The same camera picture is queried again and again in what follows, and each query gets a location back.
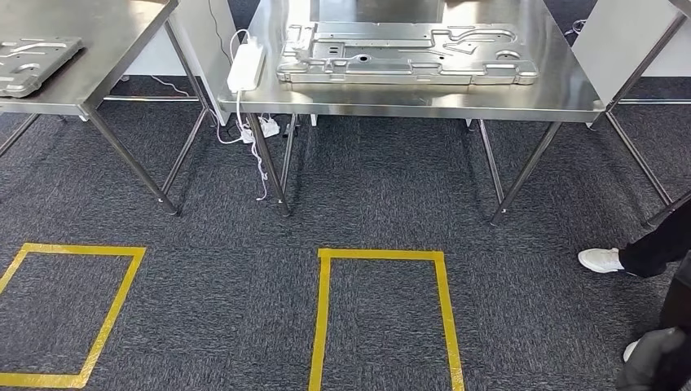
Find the steel workbench table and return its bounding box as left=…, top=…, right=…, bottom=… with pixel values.
left=0, top=0, right=213, bottom=218
left=588, top=0, right=691, bottom=229
left=217, top=0, right=607, bottom=226

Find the white power plug adapter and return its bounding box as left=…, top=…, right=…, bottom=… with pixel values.
left=240, top=114, right=282, bottom=145

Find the silver stamped metal plate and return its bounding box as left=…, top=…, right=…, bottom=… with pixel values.
left=276, top=21, right=539, bottom=86

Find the white power strip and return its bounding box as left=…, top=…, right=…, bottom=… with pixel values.
left=227, top=42, right=267, bottom=94

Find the white desk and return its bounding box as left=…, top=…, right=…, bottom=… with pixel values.
left=122, top=0, right=242, bottom=128
left=570, top=0, right=688, bottom=104

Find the person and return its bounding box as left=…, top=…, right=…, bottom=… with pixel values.
left=577, top=202, right=691, bottom=363

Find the grey stamped metal plate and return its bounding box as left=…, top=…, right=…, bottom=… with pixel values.
left=0, top=36, right=86, bottom=100

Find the yellow floor tape frame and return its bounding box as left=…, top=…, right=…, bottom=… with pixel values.
left=307, top=248, right=466, bottom=391
left=0, top=243, right=147, bottom=389

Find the thin black cable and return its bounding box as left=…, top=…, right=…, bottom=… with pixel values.
left=207, top=0, right=223, bottom=67

